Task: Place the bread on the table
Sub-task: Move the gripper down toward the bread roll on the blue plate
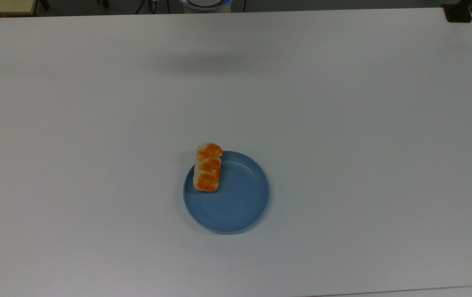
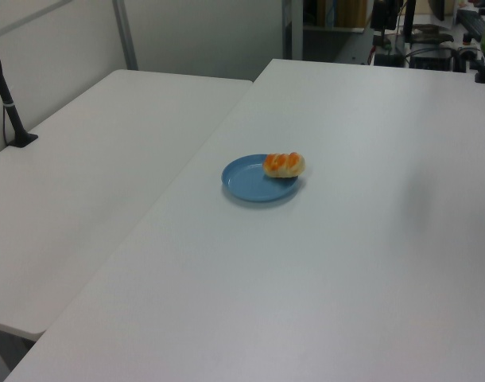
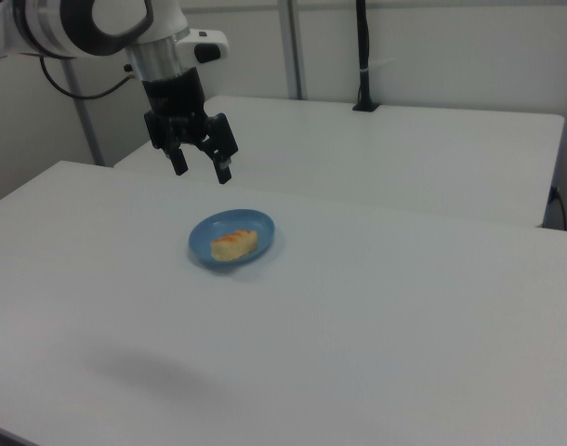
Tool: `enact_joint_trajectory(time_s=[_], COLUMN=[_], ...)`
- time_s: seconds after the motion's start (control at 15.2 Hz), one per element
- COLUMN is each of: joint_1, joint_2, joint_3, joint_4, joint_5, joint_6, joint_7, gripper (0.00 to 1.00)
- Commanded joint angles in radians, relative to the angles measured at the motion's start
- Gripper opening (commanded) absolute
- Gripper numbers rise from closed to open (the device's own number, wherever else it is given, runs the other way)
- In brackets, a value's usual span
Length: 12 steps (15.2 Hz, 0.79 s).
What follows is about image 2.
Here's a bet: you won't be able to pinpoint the gray metal column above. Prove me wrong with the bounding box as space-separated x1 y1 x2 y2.
281 0 305 61

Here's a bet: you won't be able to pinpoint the small black box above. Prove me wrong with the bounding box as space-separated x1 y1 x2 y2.
373 51 405 68

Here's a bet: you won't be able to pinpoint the black camera stand pole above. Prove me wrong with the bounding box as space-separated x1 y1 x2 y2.
0 31 39 149

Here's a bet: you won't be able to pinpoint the black upright pole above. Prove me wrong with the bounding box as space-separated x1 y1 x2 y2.
402 0 417 45

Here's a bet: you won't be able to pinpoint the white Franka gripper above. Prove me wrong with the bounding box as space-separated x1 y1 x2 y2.
371 0 402 52

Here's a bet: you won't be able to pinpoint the gray cabinet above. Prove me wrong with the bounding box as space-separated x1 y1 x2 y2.
304 25 374 67

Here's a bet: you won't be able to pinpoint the orange glazed bread roll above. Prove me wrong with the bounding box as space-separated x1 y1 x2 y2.
262 150 307 179

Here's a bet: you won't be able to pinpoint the blue round plate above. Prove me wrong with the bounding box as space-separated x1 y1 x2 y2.
220 154 303 203

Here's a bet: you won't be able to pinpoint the brown cardboard boxes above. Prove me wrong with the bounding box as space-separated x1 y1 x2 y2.
316 0 370 29

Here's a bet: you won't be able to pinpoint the black keyboard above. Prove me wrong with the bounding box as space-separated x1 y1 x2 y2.
456 6 485 37

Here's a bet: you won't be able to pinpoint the gray metal frame post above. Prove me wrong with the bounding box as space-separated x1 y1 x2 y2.
111 0 140 72

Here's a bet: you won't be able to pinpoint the thin cable on stand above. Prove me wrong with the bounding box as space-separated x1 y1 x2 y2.
2 103 11 146

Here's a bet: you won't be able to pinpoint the dark flat tray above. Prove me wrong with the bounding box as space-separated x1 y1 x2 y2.
410 23 455 45

